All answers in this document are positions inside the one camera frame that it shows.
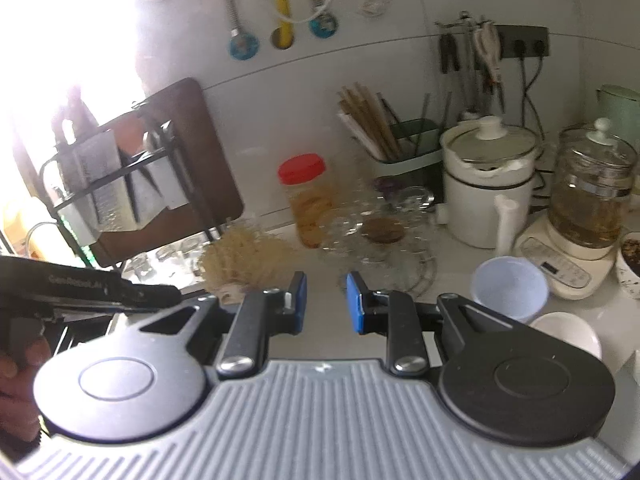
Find blue plastic bowl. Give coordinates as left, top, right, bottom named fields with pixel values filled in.
left=470, top=256, right=550, bottom=323

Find white plastic bowl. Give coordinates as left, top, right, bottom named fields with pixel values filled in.
left=529, top=312, right=602, bottom=359

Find person left hand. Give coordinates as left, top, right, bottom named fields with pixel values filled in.
left=1, top=337, right=51, bottom=442

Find bowl with garlic and noodles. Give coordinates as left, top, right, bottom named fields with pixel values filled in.
left=210, top=282, right=250, bottom=306

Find dried noodle bundle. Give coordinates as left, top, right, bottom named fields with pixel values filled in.
left=198, top=223, right=297, bottom=292

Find dark wooden cutting board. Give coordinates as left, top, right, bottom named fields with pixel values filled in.
left=90, top=78, right=244, bottom=266

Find black dish rack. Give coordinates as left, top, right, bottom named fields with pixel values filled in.
left=38, top=96, right=222, bottom=266

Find red lid plastic jar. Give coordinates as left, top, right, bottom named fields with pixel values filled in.
left=278, top=153, right=334, bottom=248

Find chopstick holder with chopsticks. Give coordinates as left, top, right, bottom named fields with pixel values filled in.
left=337, top=84, right=444, bottom=188

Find white electric cooking pot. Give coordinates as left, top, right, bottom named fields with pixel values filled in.
left=440, top=116, right=539, bottom=257

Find white kettle base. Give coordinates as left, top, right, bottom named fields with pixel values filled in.
left=513, top=210, right=624, bottom=301

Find glass health kettle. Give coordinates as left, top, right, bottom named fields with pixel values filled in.
left=548, top=117, right=638, bottom=249

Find bowl of dark tea leaves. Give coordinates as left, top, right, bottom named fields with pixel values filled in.
left=616, top=231, right=640, bottom=300

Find hanging utensils on hook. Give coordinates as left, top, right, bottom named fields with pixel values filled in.
left=436, top=11, right=506, bottom=120

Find mint green electric kettle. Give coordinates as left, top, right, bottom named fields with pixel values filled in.
left=597, top=84, right=640, bottom=151

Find wire basket with glassware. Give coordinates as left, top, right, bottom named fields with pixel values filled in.
left=319, top=186, right=437, bottom=298

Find yellow gas hose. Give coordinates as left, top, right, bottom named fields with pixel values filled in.
left=261, top=0, right=296, bottom=50

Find wall power outlet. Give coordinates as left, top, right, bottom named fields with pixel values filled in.
left=497, top=25, right=550, bottom=58

